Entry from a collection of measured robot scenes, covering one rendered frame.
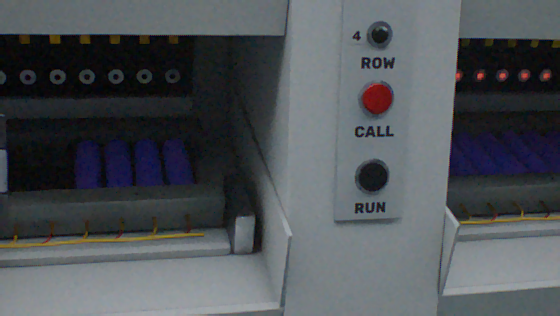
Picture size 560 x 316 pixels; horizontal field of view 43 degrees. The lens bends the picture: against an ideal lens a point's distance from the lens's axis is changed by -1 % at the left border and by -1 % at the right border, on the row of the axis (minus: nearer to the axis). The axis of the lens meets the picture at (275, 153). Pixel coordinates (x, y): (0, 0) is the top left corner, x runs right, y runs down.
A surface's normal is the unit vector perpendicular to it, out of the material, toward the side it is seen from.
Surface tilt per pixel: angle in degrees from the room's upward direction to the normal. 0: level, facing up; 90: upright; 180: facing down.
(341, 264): 90
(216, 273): 17
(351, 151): 90
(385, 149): 90
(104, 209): 107
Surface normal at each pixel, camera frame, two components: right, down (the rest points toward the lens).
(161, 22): 0.21, 0.49
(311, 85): 0.22, 0.22
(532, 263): 0.08, -0.87
